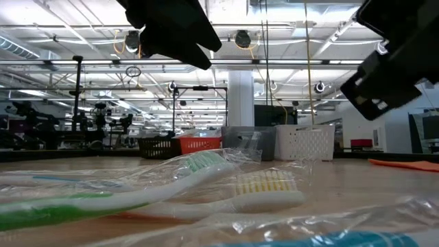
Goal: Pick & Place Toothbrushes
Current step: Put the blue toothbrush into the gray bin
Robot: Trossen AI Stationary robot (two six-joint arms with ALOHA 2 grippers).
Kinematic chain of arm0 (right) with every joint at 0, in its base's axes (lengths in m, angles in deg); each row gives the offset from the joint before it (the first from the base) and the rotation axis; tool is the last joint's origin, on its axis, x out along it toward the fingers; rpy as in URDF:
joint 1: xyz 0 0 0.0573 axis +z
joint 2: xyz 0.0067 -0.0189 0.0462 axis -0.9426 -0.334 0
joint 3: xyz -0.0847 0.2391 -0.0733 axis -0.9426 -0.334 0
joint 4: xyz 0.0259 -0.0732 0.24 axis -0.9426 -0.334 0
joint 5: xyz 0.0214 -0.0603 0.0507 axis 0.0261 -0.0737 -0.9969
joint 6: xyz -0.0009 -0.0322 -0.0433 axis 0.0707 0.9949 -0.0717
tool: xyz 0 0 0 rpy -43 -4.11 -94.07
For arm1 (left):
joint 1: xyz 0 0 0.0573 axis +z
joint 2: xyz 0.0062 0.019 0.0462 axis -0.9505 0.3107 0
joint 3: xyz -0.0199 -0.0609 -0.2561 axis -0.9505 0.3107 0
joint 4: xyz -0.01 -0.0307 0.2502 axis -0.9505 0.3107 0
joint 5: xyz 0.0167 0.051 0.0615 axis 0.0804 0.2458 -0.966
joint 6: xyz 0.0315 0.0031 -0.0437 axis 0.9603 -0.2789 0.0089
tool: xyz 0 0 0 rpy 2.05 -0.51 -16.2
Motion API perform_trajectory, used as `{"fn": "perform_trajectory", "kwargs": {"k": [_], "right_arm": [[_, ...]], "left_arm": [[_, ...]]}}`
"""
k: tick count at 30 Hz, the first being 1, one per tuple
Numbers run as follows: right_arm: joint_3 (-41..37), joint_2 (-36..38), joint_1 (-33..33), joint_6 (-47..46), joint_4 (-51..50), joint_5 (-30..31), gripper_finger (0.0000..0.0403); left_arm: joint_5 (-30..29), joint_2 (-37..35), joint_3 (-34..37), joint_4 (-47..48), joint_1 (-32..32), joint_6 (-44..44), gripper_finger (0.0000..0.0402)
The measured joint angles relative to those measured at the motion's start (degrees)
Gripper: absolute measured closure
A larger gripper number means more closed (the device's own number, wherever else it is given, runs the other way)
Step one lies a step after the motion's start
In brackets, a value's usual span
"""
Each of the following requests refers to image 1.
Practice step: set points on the grey plastic bin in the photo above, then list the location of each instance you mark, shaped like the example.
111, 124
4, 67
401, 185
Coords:
267, 140

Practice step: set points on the white perforated plastic basket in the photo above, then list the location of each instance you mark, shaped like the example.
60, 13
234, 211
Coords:
305, 144

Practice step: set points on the black framed screen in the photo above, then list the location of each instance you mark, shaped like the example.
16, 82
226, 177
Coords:
430, 128

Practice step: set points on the green toothbrush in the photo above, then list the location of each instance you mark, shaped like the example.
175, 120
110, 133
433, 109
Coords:
51, 212

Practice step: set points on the background black robot arm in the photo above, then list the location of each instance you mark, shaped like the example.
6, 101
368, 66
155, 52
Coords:
100, 116
32, 118

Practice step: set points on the white building column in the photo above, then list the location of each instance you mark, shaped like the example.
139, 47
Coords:
240, 99

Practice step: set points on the silver ventilation duct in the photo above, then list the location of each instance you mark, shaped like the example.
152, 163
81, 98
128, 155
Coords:
17, 48

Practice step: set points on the flat orange plastic lid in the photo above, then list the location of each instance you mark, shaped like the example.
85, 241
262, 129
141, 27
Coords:
411, 165

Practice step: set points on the black rectangular stand frame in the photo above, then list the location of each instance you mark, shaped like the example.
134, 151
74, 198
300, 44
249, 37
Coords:
200, 88

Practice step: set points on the black aluminium table frame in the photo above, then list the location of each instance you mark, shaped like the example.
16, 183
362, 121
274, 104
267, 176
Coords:
68, 154

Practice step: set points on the long ceiling light strip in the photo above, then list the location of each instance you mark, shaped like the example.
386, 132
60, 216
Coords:
291, 62

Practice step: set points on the black display panel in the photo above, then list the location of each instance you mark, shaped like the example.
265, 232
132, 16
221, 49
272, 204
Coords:
271, 115

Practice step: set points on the blue toothbrush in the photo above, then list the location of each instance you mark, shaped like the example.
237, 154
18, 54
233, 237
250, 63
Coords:
343, 239
51, 179

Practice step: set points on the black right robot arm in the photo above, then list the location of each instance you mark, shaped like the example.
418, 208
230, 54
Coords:
411, 27

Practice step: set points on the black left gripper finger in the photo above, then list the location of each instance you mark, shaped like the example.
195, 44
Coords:
202, 31
178, 51

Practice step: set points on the red box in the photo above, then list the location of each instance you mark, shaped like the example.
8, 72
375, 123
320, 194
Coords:
361, 143

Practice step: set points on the black plastic bin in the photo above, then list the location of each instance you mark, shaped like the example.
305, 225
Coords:
159, 147

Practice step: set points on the orange toothbrush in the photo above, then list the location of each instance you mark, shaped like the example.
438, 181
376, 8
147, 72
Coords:
267, 201

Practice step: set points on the orange plastic bin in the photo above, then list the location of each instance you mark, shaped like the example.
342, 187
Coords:
200, 144

